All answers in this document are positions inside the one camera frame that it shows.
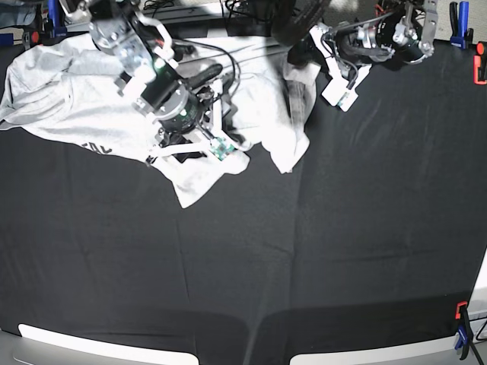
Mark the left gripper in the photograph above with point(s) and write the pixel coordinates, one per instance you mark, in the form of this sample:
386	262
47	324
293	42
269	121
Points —
347	50

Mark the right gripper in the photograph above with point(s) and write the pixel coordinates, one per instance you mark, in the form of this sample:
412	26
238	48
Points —
187	119

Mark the white Hugging Face t-shirt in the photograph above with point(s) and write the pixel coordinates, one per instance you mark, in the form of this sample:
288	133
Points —
67	93

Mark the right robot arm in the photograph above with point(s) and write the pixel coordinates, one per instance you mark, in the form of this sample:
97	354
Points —
144	48

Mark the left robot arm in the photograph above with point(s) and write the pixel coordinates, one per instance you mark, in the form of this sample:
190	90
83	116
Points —
401	29

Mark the blue clamp far-right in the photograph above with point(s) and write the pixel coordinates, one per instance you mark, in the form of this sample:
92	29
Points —
462	35

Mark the red black clamp far-right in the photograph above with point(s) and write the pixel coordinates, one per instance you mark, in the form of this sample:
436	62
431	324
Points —
479	64

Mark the blue clamp far-left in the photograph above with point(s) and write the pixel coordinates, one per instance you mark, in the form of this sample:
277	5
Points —
53	23

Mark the red black clamp far-left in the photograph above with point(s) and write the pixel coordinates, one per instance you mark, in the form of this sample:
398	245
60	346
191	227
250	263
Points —
30	38

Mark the black table cloth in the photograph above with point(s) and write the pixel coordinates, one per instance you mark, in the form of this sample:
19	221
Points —
371	242

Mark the red blue clamp near-right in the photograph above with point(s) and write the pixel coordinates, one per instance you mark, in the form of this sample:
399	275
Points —
463	329

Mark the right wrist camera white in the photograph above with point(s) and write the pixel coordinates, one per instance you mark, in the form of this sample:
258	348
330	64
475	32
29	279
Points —
221	148

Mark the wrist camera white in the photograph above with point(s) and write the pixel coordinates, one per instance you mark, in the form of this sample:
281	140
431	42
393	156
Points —
221	148
337	94

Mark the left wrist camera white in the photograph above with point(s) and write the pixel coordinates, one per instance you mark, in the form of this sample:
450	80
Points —
337	94

